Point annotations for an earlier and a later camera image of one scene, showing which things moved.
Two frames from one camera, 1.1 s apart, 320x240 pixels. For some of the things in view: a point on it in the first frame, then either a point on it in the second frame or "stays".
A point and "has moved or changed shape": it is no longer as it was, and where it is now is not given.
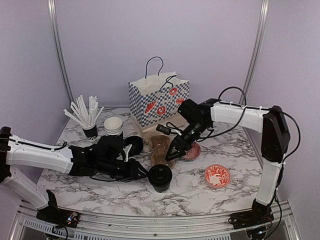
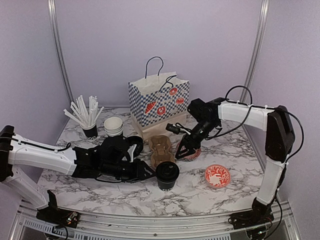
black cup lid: (160, 175) has moved or changed shape
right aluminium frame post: (264, 10) stays
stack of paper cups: (113, 126) stays
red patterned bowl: (193, 153) stays
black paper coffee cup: (161, 189) → (166, 186)
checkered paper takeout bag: (156, 98) stays
